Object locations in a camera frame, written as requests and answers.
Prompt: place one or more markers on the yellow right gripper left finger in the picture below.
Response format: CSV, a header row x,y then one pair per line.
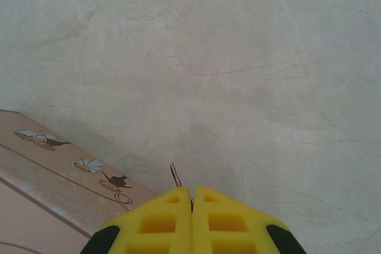
x,y
154,224

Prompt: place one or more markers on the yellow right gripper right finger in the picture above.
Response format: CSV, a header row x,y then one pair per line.
x,y
232,224

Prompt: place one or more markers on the small silver key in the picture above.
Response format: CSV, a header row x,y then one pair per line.
x,y
176,175

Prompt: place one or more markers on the pink printed box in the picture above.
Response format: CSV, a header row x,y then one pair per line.
x,y
41,182

